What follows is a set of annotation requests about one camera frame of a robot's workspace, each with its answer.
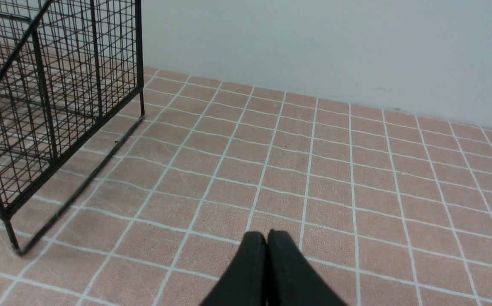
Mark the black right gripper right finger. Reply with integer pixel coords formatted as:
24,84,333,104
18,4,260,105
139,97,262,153
267,229,346,306

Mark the black wire mesh shelf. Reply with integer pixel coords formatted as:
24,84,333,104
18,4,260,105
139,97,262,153
0,0,145,256

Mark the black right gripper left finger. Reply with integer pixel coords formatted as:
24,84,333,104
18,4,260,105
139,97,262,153
200,231,267,306

